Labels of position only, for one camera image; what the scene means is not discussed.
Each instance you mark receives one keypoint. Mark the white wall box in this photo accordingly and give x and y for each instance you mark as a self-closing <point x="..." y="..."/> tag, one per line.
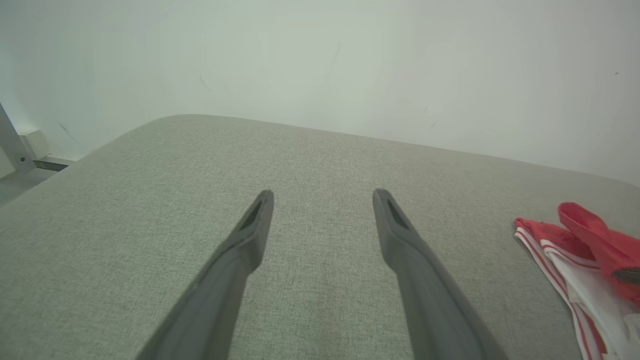
<point x="37" y="145"/>

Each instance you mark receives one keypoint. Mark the grey metal leg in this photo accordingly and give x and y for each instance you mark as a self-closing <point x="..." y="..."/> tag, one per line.
<point x="12" y="145"/>

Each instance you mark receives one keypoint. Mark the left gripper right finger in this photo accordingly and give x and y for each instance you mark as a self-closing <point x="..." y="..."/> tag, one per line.
<point x="435" y="310"/>

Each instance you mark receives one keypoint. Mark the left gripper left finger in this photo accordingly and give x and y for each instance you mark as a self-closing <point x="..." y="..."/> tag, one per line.
<point x="215" y="300"/>

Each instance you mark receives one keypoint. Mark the black skirting strip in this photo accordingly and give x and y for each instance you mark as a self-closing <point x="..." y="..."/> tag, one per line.
<point x="50" y="165"/>

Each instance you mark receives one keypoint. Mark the red basketball jersey white trim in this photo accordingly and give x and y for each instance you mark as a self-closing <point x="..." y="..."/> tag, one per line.
<point x="590" y="300"/>

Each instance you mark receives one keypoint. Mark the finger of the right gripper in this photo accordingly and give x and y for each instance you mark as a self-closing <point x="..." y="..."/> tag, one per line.
<point x="630" y="275"/>

